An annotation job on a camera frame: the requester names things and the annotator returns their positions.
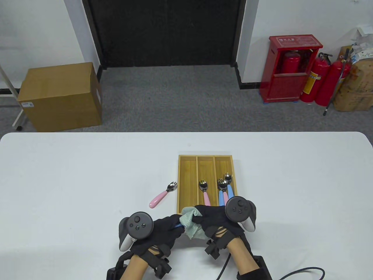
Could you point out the white plastic bags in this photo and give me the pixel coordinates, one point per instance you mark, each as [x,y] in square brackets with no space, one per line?
[362,49]

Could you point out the printed cardboard box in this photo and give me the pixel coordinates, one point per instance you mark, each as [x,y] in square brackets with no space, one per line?
[355,93]

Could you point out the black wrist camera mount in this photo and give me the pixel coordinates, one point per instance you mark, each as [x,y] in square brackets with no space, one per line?
[214,250]
[161,267]

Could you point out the person's left forearm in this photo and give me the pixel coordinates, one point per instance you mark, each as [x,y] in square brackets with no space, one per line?
[135,267]

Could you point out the grey handheld controller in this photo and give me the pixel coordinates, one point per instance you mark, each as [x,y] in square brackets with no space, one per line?
[140,223]
[239,208]

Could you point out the person's left hand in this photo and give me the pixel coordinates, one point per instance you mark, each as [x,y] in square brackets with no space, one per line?
[163,233]

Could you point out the black rod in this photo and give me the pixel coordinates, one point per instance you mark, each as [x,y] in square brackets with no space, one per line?
[327,107]

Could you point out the red extinguisher with yellow label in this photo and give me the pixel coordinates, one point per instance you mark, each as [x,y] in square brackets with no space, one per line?
[316,78]

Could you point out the person's right forearm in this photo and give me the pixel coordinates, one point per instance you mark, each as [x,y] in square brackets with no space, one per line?
[243,253]

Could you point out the red fire extinguisher cabinet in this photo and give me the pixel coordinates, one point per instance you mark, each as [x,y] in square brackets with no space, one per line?
[284,86]

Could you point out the black door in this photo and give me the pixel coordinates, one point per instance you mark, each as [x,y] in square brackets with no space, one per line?
[166,32]

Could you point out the wooden cutlery tray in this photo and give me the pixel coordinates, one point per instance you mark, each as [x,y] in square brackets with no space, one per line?
[188,180]

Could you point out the green fish scale cleaning cloth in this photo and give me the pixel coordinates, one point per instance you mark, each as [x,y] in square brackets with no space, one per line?
[192,226]

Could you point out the white stand frame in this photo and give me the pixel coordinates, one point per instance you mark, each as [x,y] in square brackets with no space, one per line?
[17,116]

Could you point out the red fire extinguisher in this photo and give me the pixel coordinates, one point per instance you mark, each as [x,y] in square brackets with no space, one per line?
[291,62]
[329,84]

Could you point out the brown cardboard box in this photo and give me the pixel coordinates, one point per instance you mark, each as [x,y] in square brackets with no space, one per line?
[58,96]

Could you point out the person's right hand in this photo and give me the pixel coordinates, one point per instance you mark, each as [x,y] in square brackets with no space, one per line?
[215,221]

